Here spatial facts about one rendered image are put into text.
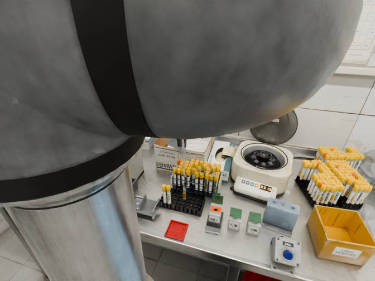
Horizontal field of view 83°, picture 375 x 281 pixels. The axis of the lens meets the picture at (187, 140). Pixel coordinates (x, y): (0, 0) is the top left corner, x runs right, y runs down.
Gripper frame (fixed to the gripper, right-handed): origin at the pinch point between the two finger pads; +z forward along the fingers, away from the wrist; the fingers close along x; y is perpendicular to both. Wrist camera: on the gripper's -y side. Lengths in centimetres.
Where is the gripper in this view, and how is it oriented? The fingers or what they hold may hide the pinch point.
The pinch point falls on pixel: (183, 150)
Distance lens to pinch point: 71.9
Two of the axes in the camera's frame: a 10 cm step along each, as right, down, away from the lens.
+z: 0.0, 8.5, 5.3
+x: -3.1, 5.0, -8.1
